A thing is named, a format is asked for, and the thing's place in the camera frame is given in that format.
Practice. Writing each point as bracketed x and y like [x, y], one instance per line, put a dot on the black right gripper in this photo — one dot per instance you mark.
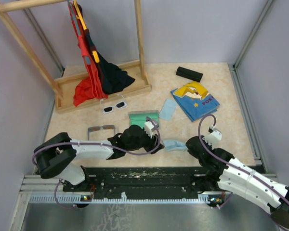
[190, 152]

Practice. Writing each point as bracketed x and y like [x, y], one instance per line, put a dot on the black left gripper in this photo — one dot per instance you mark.
[152, 143]

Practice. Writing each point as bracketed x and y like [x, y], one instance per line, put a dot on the grey glasses case green lining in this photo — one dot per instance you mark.
[139, 117]

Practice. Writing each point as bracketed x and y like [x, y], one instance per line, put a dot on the light blue lens cloth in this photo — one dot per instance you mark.
[167, 110]
[174, 145]

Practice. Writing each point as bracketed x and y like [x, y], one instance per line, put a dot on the grey blue sunglasses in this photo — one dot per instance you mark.
[98, 133]

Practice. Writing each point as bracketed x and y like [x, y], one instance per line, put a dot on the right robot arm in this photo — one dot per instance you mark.
[227, 173]

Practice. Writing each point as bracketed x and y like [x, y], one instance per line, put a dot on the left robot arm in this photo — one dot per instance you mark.
[55, 157]

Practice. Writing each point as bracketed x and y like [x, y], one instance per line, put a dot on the white sunglasses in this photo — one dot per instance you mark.
[121, 104]

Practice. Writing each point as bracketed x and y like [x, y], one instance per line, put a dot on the light blue flat lens cloth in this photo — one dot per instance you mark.
[167, 110]

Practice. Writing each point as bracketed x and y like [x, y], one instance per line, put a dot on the blue yellow folded cloth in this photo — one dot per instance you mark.
[195, 100]

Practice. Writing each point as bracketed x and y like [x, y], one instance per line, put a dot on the black hanging garment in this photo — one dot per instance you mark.
[113, 79]

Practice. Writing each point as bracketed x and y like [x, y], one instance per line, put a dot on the black glasses case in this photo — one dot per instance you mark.
[189, 74]

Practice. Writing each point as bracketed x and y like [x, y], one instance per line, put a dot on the red hanging garment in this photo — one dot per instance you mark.
[90, 87]

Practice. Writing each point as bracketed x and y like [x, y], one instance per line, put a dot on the wooden clothes rack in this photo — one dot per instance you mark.
[62, 87]

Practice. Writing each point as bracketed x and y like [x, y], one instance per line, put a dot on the grey red clothes hanger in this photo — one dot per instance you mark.
[79, 28]

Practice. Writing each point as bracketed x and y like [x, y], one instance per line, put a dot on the yellow clothes hanger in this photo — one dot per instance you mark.
[92, 47]

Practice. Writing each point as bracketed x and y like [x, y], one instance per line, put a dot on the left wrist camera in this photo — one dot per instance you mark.
[150, 127]

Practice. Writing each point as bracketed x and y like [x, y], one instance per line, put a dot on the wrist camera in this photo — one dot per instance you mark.
[150, 127]
[214, 136]

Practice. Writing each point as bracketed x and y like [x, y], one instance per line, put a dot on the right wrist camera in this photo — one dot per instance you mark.
[214, 136]

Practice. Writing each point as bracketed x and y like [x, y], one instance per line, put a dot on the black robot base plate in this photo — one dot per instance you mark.
[141, 183]

